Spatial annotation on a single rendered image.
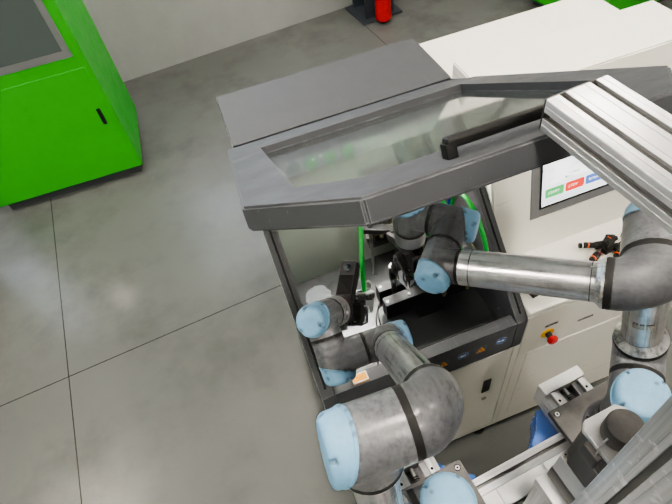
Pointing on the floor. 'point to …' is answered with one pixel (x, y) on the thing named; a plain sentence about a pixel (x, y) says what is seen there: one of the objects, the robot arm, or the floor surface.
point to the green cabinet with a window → (60, 104)
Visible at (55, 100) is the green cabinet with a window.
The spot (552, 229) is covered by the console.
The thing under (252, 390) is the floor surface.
